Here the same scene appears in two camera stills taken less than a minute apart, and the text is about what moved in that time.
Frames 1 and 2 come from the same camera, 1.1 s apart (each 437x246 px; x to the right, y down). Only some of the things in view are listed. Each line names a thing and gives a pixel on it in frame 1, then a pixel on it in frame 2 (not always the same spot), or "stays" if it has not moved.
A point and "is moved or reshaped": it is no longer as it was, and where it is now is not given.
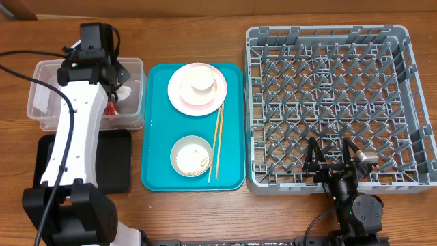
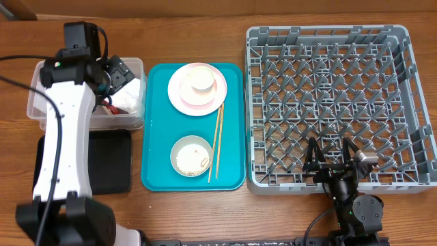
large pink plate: x=197 y=89 stays
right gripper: x=328 y=170 stays
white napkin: x=123 y=93 is moved or reshaped
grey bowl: x=191 y=156 stays
